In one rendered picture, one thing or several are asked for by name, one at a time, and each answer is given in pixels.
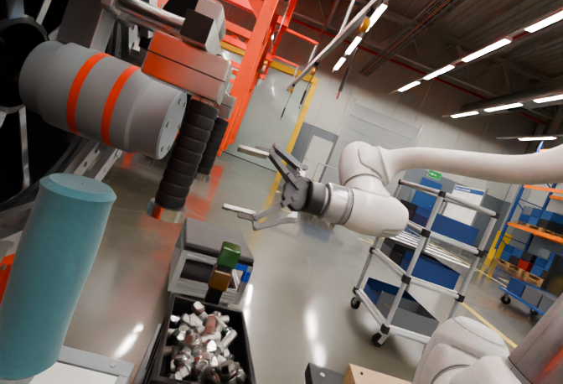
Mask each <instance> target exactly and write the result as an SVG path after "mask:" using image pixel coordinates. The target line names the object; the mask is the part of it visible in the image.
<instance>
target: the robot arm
mask: <svg viewBox="0 0 563 384"><path fill-rule="evenodd" d="M237 152H240V153H246V154H249V155H252V156H255V157H258V158H263V159H267V157H268V158H269V159H270V160H271V162H272V163H273V164H274V166H275V167H276V169H277V170H278V171H279V173H280V174H281V176H282V177H283V179H284V180H285V182H286V183H285V184H284V185H283V192H282V194H281V199H282V202H281V203H279V204H277V205H274V206H272V207H271V208H269V209H267V210H264V211H262V212H261V213H259V214H257V215H255V213H256V212H255V211H253V210H247V209H244V208H240V207H237V206H233V205H227V204H223V205H222V209H224V210H230V211H234V212H237V213H238V215H237V217H239V218H241V219H244V220H248V221H251V222H252V225H253V227H252V229H253V230H254V231H258V230H261V229H265V228H269V227H273V226H279V225H282V224H292V225H293V224H296V223H298V218H297V212H303V213H307V214H310V215H316V216H317V217H318V219H319V220H321V221H326V222H330V223H334V224H335V225H341V226H344V227H346V228H348V229H349V230H351V231H354V232H357V233H360V234H363V235H366V236H376V237H396V236H398V235H399V234H400V233H401V232H402V231H403V230H404V229H405V228H406V225H407V222H408V218H409V213H408V210H407V209H406V208H405V207H404V206H403V205H402V204H401V203H400V202H399V201H398V200H397V199H396V198H393V197H391V196H390V194H389V193H388V191H387V190H386V189H385V186H386V185H387V184H388V183H390V182H391V180H392V179H393V178H394V177H395V175H396V174H398V173H399V172H402V171H404V170H407V169H430V170H434V171H439V172H443V173H448V174H456V175H461V176H465V177H470V178H475V179H482V180H487V181H493V182H498V183H504V184H556V183H563V144H561V145H560V146H557V147H555V148H551V149H549V150H546V151H543V152H540V153H532V154H525V155H502V154H491V153H475V152H467V151H458V150H450V149H440V148H400V149H394V150H387V149H384V148H382V147H380V146H378V147H372V146H370V145H369V144H367V143H363V142H353V143H350V144H348V145H347V146H346V147H345V148H344V149H343V151H342V152H341V154H340V158H339V162H338V176H339V181H340V185H337V184H332V183H326V184H321V183H318V182H314V181H311V180H308V179H305V178H304V176H305V173H306V171H307V170H308V166H307V165H305V164H303V163H300V162H298V161H297V160H296V159H295V158H294V157H293V156H292V155H291V154H290V153H289V152H287V151H286V150H285V149H284V148H283V147H281V146H280V145H279V144H278V143H273V145H272V146H271V148H263V147H260V146H255V147H254V148H250V147H247V146H244V145H239V147H238V148H237ZM277 155H278V156H279V157H280V158H282V159H283V160H284V161H285V162H286V163H288V164H289V165H290V166H291V167H292V168H294V169H295V170H296V171H297V173H298V174H299V176H298V177H296V178H295V177H294V176H293V174H292V173H291V172H289V170H288V169H287V167H286V166H285V165H284V163H283V162H282V161H281V160H280V158H279V157H278V156H277ZM285 206H287V207H288V208H289V209H290V211H292V213H291V214H290V215H288V216H287V217H284V218H281V219H277V220H273V221H267V222H263V223H260V224H259V220H260V219H262V218H264V217H266V216H267V215H269V214H271V213H273V212H275V211H277V210H280V209H281V208H283V207H285ZM412 384H563V293H562V295H561V296H560V297H559V298H558V299H557V300H556V301H555V302H554V303H553V304H552V306H551V307H550V308H549V309H548V310H547V312H546V313H545V314H544V315H543V316H542V317H541V319H540V320H539V321H538V322H537V323H536V325H535V326H534V327H533V328H532V329H531V331H530V332H529V333H528V334H527V335H526V336H525V337H524V338H523V339H522V340H521V342H520V343H519V344H518V345H517V346H516V348H515V349H514V350H513V351H512V352H511V354H509V349H508V347H507V345H506V344H505V343H504V340H503V339H502V337H501V336H500V335H499V334H497V333H496V332H495V331H493V330H491V329H490V328H489V327H487V326H485V325H484V324H481V323H479V322H478V321H476V320H473V319H469V318H467V317H463V316H459V317H456V318H450V319H449V320H447V321H445V322H444V323H443V324H441V325H440V326H439V327H438V328H437V329H436V330H435V331H434V333H433V334H432V336H431V338H430V339H429V341H428V343H427V345H426V348H425V349H424V352H423V354H422V356H421V359H420V361H419V364H418V367H417V369H416V374H415V376H414V377H413V379H412Z"/></svg>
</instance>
